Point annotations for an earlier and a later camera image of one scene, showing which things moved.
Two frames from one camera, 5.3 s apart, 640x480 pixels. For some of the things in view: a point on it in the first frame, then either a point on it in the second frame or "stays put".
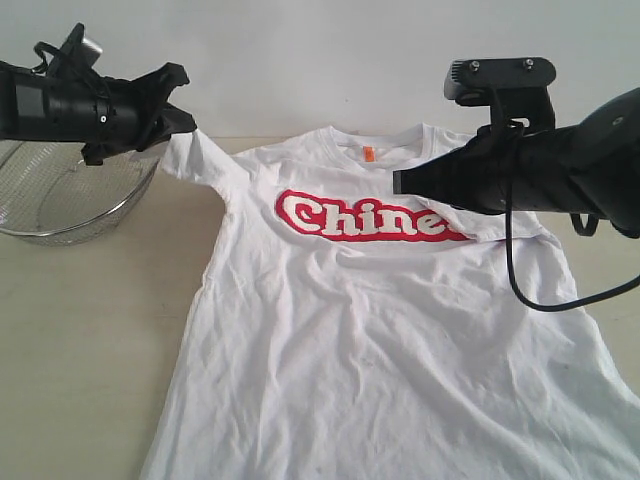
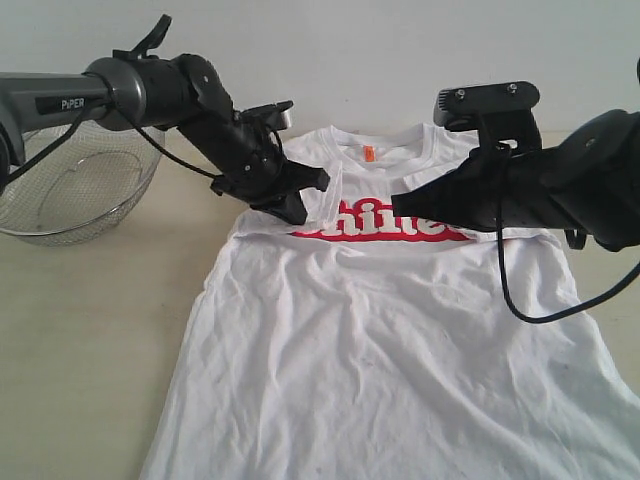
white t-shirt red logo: x=347 y=330 stays put
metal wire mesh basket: x=50 y=195 stays put
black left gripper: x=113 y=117 → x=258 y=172
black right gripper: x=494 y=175 → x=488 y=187
